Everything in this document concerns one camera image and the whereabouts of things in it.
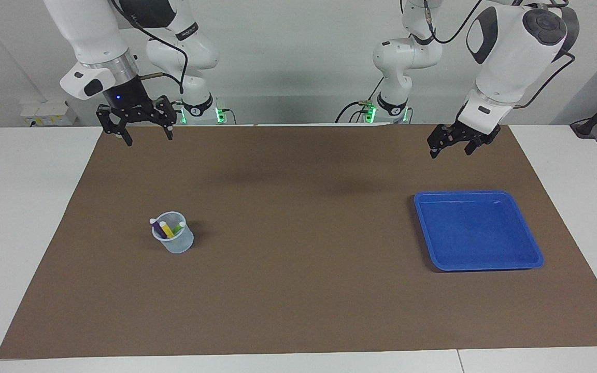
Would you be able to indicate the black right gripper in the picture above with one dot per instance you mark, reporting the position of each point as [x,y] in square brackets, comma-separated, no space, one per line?
[127,98]

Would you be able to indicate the blue plastic tray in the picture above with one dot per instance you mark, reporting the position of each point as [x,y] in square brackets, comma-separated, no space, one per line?
[480,233]

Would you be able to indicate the purple pen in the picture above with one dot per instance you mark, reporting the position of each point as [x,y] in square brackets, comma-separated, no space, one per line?
[157,228]

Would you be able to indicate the clear plastic cup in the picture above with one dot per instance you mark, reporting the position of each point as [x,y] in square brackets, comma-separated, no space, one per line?
[176,244]

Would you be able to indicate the green pen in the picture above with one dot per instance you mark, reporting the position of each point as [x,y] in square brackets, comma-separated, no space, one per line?
[179,227]

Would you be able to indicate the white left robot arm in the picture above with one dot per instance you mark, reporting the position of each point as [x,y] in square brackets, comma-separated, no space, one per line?
[511,57]

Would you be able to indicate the yellow pen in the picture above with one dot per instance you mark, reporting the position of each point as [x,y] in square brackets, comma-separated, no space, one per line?
[167,230]

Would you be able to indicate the brown table mat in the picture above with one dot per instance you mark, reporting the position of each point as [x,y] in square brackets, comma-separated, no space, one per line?
[298,259]

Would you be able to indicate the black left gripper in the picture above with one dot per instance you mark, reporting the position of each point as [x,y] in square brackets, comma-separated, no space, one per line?
[464,133]

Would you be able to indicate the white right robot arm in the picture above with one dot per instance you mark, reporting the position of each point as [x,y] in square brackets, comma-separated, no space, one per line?
[91,31]

